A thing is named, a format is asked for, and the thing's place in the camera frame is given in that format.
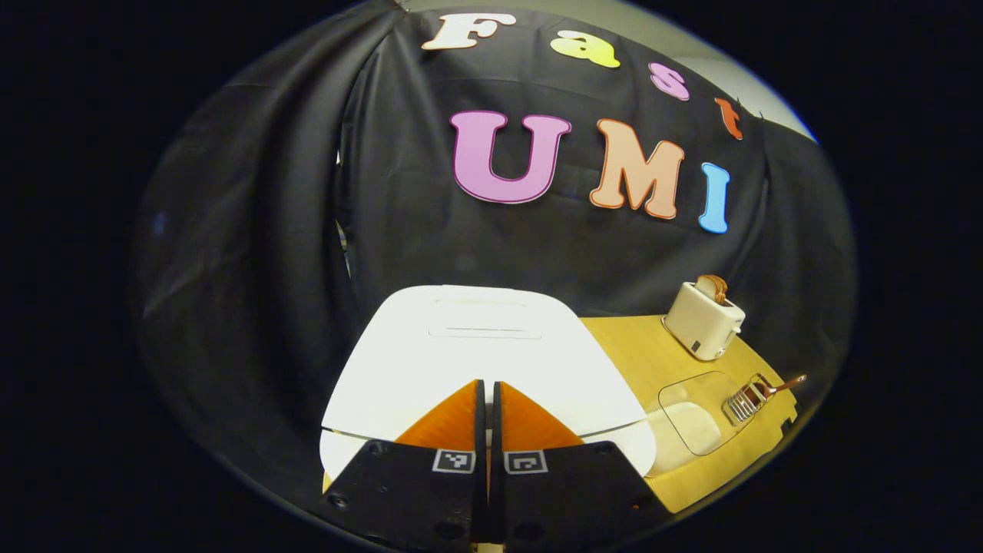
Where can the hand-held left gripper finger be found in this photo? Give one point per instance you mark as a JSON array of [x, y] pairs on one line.
[[480, 422], [497, 422]]

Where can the white rice cooker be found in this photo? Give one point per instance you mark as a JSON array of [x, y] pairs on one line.
[[476, 353]]

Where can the brown wooden spoon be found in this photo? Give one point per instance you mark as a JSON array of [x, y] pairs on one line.
[[787, 382]]

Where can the white toaster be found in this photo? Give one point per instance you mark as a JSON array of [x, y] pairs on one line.
[[703, 322]]

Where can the brown bread slice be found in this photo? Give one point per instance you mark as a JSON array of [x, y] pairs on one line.
[[714, 287]]

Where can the black backdrop cloth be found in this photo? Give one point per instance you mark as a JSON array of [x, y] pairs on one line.
[[269, 230]]

